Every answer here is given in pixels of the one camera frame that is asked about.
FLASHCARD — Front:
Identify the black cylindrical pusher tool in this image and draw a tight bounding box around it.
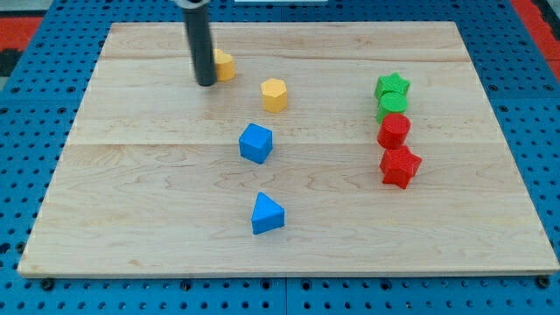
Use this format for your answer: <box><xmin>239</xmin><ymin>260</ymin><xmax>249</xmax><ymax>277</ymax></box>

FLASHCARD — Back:
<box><xmin>175</xmin><ymin>0</ymin><xmax>217</xmax><ymax>87</ymax></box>

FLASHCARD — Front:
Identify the yellow hexagon block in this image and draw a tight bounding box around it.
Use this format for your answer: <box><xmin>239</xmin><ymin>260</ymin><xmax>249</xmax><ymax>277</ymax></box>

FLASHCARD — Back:
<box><xmin>261</xmin><ymin>78</ymin><xmax>288</xmax><ymax>114</ymax></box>

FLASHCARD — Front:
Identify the light wooden board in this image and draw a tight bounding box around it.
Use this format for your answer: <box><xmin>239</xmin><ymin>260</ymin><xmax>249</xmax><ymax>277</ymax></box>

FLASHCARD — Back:
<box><xmin>18</xmin><ymin>22</ymin><xmax>559</xmax><ymax>278</ymax></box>

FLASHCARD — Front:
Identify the blue triangle block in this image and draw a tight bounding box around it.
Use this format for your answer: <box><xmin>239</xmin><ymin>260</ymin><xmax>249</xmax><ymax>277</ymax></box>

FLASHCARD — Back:
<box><xmin>251</xmin><ymin>192</ymin><xmax>285</xmax><ymax>235</ymax></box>

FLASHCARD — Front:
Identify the red cylinder block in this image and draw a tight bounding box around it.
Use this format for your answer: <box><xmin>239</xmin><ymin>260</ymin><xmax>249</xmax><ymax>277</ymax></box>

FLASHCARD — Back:
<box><xmin>377</xmin><ymin>113</ymin><xmax>411</xmax><ymax>150</ymax></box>

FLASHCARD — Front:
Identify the blue cube block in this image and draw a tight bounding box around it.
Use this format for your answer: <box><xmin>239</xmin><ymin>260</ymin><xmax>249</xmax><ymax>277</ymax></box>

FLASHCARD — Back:
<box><xmin>239</xmin><ymin>123</ymin><xmax>273</xmax><ymax>165</ymax></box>

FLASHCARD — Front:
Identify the yellow heart block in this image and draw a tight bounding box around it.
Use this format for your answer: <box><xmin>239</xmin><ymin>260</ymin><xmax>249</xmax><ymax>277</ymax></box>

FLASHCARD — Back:
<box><xmin>213</xmin><ymin>49</ymin><xmax>235</xmax><ymax>81</ymax></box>

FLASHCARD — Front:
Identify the red star block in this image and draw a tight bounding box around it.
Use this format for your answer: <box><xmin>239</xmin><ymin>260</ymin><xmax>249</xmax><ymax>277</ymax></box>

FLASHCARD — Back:
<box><xmin>380</xmin><ymin>145</ymin><xmax>423</xmax><ymax>189</ymax></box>

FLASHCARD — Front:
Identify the green cylinder block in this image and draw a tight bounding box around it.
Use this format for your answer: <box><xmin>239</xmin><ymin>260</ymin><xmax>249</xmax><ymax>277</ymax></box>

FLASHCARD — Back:
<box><xmin>376</xmin><ymin>92</ymin><xmax>408</xmax><ymax>123</ymax></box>

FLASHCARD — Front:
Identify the green star block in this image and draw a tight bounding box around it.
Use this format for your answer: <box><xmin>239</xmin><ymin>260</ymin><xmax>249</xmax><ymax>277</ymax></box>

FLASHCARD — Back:
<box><xmin>373</xmin><ymin>73</ymin><xmax>410</xmax><ymax>100</ymax></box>

